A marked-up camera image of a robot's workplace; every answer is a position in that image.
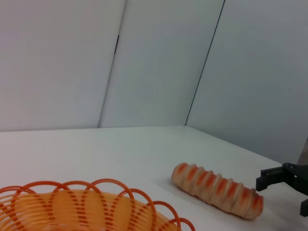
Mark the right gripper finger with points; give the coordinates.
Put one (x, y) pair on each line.
(291, 175)
(304, 208)

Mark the orange striped bread roll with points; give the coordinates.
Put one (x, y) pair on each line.
(216, 190)

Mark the orange woven plastic basket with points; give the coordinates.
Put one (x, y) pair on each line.
(72, 204)

